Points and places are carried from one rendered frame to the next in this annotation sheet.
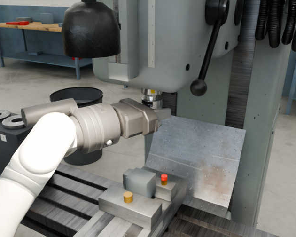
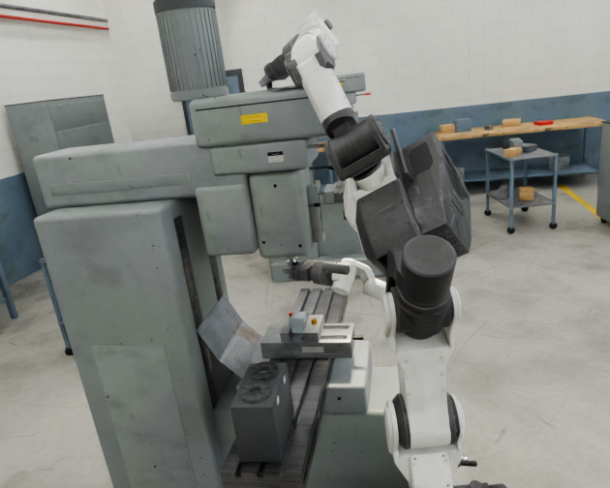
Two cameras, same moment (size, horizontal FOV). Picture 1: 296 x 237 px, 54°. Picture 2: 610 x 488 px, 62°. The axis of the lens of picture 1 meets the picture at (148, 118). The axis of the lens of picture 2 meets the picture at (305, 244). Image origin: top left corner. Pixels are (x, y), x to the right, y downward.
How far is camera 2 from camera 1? 2.06 m
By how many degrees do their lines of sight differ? 96
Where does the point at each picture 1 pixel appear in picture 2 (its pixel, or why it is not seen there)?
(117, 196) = (313, 327)
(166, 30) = not seen: hidden behind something
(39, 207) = (315, 392)
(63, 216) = (318, 377)
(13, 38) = not seen: outside the picture
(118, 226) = (327, 332)
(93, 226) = (333, 338)
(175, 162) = (230, 348)
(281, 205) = (85, 453)
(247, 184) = not seen: hidden behind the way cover
